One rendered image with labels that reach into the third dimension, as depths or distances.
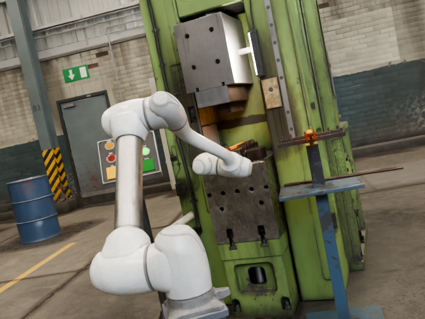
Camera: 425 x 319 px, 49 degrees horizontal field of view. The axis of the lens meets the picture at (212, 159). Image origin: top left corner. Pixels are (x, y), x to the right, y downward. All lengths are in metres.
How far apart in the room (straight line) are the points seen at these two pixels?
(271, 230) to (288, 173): 0.35
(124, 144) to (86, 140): 7.64
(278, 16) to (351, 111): 5.98
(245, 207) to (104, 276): 1.25
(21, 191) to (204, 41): 4.76
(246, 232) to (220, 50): 1.04
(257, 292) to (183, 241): 1.39
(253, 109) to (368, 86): 5.68
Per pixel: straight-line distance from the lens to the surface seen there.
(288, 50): 2.73
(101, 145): 2.83
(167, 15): 2.97
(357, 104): 8.63
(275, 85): 2.71
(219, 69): 2.67
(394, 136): 8.77
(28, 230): 7.06
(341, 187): 2.25
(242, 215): 2.67
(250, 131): 3.13
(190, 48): 2.74
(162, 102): 1.77
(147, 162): 2.71
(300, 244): 2.86
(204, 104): 2.70
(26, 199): 6.98
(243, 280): 2.86
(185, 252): 1.49
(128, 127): 1.80
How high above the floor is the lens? 1.20
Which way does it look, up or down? 5 degrees down
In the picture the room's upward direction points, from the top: 12 degrees counter-clockwise
